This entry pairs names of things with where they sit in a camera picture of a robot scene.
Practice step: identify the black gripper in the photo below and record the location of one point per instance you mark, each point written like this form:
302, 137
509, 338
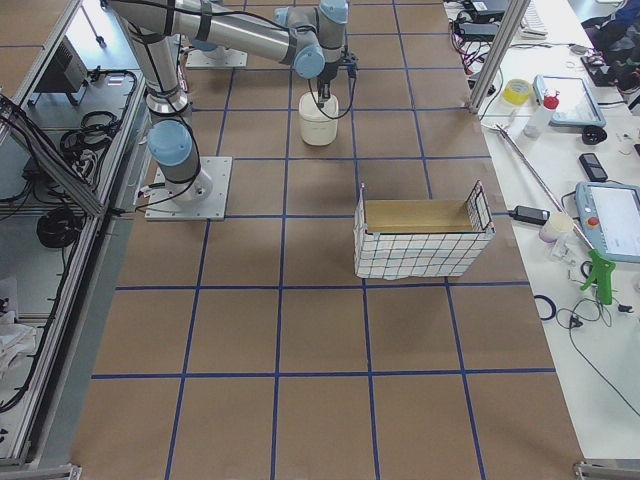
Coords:
325, 80

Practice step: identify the white trash can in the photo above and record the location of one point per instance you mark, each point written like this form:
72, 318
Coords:
318, 127

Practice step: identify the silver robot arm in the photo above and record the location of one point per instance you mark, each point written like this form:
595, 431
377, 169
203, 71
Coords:
310, 39
170, 139

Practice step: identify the yellow tape roll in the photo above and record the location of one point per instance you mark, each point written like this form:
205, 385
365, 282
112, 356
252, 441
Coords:
517, 91

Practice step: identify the clear bottle red cap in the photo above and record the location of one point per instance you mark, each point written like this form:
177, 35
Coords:
541, 118

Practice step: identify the blue teach pendant far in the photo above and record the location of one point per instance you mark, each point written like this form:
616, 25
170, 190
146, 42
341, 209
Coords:
577, 107

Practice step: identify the blue teach pendant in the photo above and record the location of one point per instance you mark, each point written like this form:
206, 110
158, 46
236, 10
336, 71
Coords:
609, 217
577, 107

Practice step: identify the paper cup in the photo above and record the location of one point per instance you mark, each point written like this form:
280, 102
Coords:
557, 225

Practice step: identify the black round object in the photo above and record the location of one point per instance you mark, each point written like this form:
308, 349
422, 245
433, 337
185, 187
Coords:
593, 135

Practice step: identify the blue teach pendant near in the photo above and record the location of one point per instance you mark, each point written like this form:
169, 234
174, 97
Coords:
609, 217

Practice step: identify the green reach grabber tool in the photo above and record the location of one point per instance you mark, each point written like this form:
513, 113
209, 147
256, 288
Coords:
600, 276

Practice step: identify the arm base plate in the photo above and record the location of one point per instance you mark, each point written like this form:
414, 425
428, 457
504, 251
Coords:
218, 59
205, 199

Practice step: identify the wire basket with wood box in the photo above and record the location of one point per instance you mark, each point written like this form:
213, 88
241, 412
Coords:
397, 239

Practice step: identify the aluminium frame post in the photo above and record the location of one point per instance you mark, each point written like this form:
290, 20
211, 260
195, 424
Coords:
509, 25

